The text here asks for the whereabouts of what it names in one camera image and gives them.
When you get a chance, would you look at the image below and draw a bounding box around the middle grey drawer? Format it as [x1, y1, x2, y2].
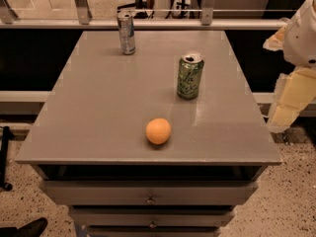
[70, 208, 234, 227]

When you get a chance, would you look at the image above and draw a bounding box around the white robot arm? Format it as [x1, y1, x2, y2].
[263, 0, 316, 133]

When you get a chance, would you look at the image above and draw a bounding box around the top grey drawer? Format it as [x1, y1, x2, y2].
[40, 181, 258, 205]

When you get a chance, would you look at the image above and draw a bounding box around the orange fruit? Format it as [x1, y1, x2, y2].
[145, 118, 171, 145]

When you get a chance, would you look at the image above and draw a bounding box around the silver blue slim can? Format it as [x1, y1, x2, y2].
[117, 11, 135, 55]

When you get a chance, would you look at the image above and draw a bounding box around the metal railing frame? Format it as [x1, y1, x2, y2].
[0, 0, 297, 30]

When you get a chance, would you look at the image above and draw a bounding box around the grey drawer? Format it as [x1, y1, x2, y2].
[88, 227, 220, 237]
[70, 208, 234, 227]
[40, 181, 258, 205]

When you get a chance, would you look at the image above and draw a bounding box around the grey drawer cabinet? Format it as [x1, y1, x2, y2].
[15, 30, 283, 237]

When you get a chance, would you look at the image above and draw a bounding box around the black shoe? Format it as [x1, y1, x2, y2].
[0, 217, 47, 237]

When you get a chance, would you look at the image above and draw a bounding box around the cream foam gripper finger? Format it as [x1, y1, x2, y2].
[267, 66, 316, 133]

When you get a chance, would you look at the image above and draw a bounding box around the green soda can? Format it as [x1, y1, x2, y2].
[177, 50, 204, 100]

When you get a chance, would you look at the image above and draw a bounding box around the black stand leg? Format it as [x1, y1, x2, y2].
[0, 126, 14, 192]

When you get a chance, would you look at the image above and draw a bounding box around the bottom grey drawer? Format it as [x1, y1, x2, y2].
[88, 227, 220, 237]

